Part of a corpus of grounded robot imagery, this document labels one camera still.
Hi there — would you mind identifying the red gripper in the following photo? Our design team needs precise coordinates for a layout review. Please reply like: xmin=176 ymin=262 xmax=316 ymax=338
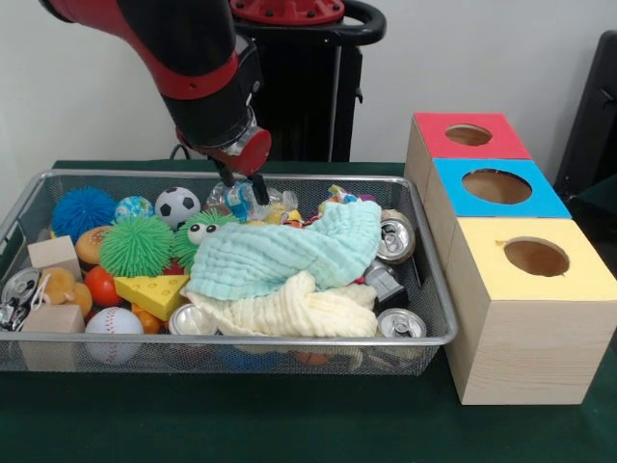
xmin=174 ymin=127 xmax=273 ymax=206

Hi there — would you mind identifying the clear plastic bottle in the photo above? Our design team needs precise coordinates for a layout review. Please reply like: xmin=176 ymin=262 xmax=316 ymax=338
xmin=206 ymin=181 xmax=298 ymax=223

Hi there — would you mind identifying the mint green cloth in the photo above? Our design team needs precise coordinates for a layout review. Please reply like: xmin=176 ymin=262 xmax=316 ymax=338
xmin=185 ymin=200 xmax=382 ymax=298

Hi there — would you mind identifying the wooden box with three holes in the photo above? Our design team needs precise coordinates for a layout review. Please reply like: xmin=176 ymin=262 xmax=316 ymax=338
xmin=403 ymin=112 xmax=617 ymax=406

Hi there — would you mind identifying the soccer ball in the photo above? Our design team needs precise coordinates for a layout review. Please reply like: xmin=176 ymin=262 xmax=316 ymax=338
xmin=154 ymin=186 xmax=201 ymax=231

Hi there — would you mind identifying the green fuzzy monster toy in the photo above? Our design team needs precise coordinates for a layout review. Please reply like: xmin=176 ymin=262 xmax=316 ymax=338
xmin=171 ymin=210 xmax=241 ymax=271

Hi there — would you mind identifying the green spiky ball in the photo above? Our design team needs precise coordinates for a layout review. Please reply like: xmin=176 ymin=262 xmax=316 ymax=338
xmin=99 ymin=215 xmax=175 ymax=279

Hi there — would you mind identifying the cream cloth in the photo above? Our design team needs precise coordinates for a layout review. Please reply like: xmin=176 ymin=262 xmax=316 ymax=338
xmin=187 ymin=269 xmax=379 ymax=338

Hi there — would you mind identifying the yellow cheese wedge toy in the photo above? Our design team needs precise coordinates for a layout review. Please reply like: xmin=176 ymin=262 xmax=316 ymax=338
xmin=114 ymin=273 xmax=192 ymax=322

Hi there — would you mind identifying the silver drink can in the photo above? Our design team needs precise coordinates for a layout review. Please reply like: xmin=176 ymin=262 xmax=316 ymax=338
xmin=377 ymin=307 xmax=428 ymax=339
xmin=168 ymin=302 xmax=219 ymax=336

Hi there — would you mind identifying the blue spiky ball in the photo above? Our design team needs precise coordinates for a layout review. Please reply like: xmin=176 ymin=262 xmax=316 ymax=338
xmin=51 ymin=187 xmax=119 ymax=245

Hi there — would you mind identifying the crushed drink can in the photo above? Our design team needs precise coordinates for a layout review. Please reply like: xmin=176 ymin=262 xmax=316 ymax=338
xmin=375 ymin=209 xmax=416 ymax=265

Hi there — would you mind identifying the dark green tablecloth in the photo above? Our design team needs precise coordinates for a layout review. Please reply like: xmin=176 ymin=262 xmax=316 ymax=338
xmin=0 ymin=158 xmax=617 ymax=463
xmin=571 ymin=174 xmax=617 ymax=231

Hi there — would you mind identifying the black chair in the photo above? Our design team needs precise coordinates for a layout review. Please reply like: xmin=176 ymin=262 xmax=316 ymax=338
xmin=553 ymin=29 xmax=617 ymax=194

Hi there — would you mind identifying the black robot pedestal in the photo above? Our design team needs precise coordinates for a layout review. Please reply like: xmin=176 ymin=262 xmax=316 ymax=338
xmin=206 ymin=0 xmax=387 ymax=163

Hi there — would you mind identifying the wire mesh bin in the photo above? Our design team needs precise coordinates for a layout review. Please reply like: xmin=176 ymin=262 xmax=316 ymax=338
xmin=0 ymin=168 xmax=459 ymax=376

